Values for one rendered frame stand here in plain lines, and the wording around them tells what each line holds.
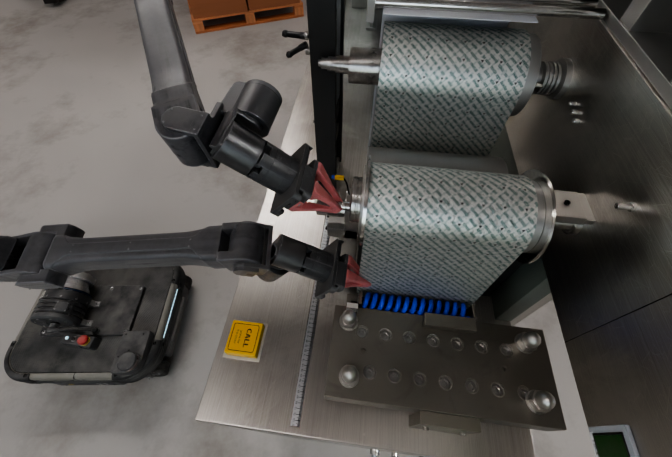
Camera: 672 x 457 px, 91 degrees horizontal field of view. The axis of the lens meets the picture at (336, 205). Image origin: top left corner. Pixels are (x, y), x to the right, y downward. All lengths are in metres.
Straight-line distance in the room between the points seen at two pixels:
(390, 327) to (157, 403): 1.36
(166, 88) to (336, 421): 0.66
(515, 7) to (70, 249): 0.82
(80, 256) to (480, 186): 0.66
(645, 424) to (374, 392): 0.35
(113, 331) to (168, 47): 1.35
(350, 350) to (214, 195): 1.75
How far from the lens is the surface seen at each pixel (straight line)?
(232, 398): 0.81
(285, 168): 0.45
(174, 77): 0.54
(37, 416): 2.12
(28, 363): 1.91
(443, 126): 0.66
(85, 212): 2.57
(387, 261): 0.58
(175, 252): 0.60
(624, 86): 0.61
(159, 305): 1.71
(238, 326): 0.81
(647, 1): 0.64
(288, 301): 0.84
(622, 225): 0.56
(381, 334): 0.68
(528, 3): 0.68
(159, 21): 0.65
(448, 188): 0.50
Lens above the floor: 1.68
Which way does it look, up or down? 54 degrees down
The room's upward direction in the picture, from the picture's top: straight up
